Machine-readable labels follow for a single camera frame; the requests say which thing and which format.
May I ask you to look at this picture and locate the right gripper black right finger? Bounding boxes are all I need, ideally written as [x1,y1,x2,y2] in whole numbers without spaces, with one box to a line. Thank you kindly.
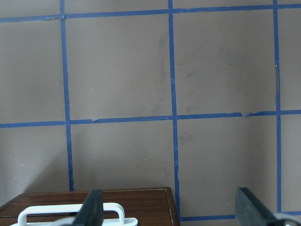
[235,187,301,226]

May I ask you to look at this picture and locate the white drawer handle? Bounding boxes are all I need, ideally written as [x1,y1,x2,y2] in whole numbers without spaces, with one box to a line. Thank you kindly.
[14,202,138,226]

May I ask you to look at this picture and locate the wooden drawer with brown front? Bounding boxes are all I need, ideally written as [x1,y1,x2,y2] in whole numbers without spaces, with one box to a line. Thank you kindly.
[0,187,180,226]

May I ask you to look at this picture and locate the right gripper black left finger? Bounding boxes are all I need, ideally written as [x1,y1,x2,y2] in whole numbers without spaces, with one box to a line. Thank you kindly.
[71,190,104,226]

